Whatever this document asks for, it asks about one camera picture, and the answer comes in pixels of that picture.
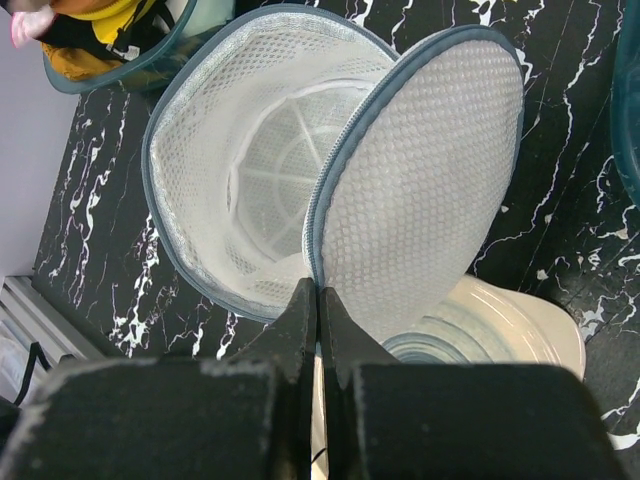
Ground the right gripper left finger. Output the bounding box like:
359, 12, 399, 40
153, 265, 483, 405
1, 279, 316, 479

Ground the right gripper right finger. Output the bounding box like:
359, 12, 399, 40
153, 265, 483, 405
318, 289, 625, 479

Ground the white mesh laundry bag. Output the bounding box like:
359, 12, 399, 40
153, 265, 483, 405
141, 4, 524, 341

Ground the pink lace bra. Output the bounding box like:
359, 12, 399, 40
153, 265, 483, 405
7, 0, 56, 48

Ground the pink blue swirl plate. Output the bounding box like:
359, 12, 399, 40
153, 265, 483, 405
312, 276, 586, 479

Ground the left teal plastic bin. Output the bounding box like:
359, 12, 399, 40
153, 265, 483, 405
43, 1, 235, 94

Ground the teal plastic bin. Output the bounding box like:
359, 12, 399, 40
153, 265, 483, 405
43, 1, 235, 94
610, 0, 639, 208

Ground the black cloth in bin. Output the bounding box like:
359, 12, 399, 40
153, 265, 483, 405
38, 0, 175, 62

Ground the right teal plastic bin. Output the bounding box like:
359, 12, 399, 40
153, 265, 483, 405
610, 0, 639, 208

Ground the yellow cloth in bin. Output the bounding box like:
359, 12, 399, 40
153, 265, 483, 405
37, 1, 165, 81

